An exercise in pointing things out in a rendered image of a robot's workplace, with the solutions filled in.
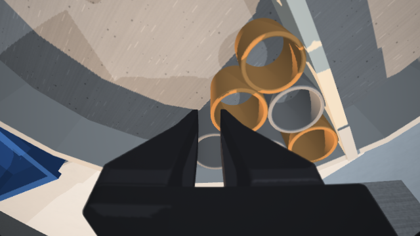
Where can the beige round turntable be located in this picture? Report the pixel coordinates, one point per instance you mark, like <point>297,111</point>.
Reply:
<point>89,80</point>

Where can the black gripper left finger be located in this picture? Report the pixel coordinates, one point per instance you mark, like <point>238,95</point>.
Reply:
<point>168,158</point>

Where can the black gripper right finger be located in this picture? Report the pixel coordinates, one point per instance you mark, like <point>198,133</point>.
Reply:
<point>251,159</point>

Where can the blue open crate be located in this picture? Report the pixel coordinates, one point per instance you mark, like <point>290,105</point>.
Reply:
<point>24,166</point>

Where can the grey hollow cylinder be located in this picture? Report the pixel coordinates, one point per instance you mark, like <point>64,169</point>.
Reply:
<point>209,148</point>
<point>271,133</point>
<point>298,113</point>

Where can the bronze bushing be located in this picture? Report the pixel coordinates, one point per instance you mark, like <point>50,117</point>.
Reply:
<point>312,144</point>
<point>229,80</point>
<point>284,71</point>

